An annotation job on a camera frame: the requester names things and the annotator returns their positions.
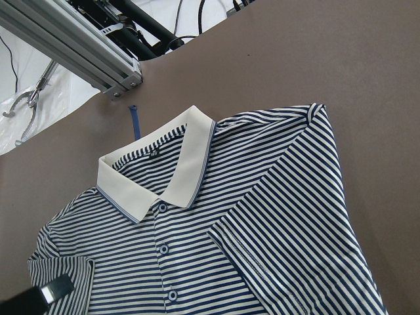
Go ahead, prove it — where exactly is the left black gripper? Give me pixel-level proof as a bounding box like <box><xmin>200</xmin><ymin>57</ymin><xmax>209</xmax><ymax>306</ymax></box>
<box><xmin>1</xmin><ymin>274</ymin><xmax>74</xmax><ymax>315</ymax></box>

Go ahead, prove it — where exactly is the metal grabber tool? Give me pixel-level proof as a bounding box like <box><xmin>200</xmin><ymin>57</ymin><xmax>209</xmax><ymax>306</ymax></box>
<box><xmin>2</xmin><ymin>60</ymin><xmax>58</xmax><ymax>146</ymax></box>

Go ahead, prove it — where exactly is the striped polo shirt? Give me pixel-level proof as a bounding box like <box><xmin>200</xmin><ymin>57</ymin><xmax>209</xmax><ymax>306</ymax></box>
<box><xmin>28</xmin><ymin>103</ymin><xmax>387</xmax><ymax>314</ymax></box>

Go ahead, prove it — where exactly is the black clamp tool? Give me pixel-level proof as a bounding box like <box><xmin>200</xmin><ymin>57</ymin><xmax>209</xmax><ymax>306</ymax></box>
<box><xmin>68</xmin><ymin>0</ymin><xmax>184</xmax><ymax>61</ymax></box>

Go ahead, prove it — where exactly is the aluminium frame post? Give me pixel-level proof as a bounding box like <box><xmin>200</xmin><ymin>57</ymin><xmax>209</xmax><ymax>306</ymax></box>
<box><xmin>1</xmin><ymin>1</ymin><xmax>142</xmax><ymax>99</ymax></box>

